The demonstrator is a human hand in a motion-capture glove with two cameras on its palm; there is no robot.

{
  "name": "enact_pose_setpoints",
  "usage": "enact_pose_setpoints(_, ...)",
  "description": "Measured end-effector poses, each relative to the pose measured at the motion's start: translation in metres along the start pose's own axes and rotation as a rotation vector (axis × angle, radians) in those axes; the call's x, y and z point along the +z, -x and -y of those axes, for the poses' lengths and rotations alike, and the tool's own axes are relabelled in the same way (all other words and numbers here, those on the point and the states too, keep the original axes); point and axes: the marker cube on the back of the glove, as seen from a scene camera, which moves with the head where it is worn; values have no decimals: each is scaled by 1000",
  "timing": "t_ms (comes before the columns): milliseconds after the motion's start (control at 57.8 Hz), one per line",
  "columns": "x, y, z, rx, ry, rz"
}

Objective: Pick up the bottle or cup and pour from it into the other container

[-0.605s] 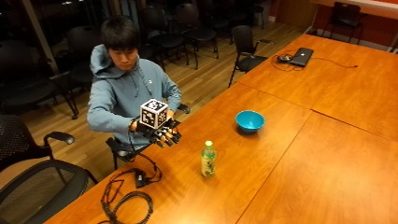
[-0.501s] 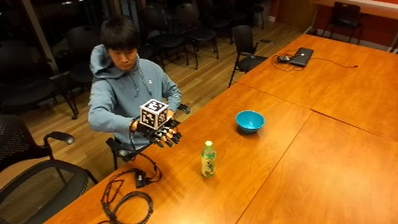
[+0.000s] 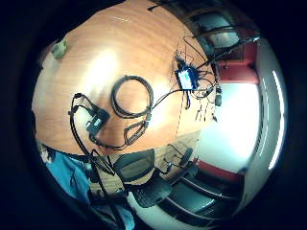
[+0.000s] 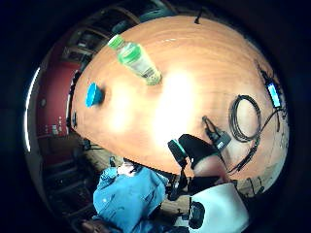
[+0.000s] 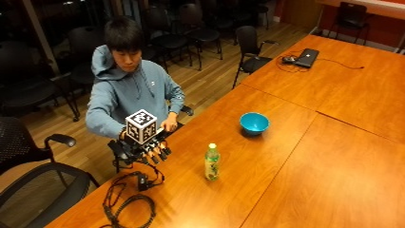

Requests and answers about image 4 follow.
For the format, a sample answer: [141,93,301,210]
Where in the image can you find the phone with lit screen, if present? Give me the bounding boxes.
[265,81,283,110]

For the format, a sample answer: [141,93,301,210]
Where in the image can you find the dark wooden shelf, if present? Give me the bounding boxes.
[61,6,141,66]

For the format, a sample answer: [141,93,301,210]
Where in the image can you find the coiled black cable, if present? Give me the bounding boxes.
[227,94,262,144]

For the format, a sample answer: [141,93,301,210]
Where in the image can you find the thin black cable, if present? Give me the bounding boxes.
[226,108,287,175]

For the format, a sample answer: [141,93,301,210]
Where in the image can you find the clear bottle with green cap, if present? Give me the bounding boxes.
[107,33,163,86]

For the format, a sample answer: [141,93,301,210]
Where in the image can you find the small black camera on stand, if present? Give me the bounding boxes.
[202,116,232,151]

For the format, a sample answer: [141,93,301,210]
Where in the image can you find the dark chairs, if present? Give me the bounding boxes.
[42,142,98,224]

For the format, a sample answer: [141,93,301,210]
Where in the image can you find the small black stand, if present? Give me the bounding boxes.
[193,9,205,25]

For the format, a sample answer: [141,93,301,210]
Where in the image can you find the the person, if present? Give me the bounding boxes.
[81,156,192,233]

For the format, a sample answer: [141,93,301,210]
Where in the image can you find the blue plastic cup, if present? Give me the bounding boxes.
[85,82,105,109]

